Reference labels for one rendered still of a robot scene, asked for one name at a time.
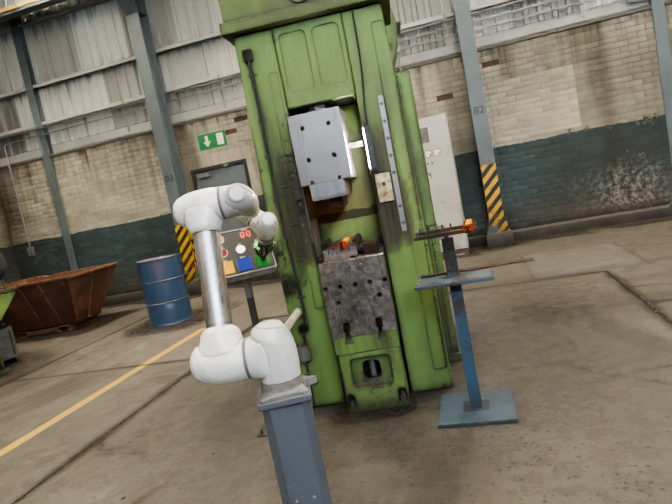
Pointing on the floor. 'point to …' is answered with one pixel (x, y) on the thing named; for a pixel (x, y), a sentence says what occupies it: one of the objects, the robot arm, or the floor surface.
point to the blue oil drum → (165, 290)
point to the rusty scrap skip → (58, 301)
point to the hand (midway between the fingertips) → (263, 256)
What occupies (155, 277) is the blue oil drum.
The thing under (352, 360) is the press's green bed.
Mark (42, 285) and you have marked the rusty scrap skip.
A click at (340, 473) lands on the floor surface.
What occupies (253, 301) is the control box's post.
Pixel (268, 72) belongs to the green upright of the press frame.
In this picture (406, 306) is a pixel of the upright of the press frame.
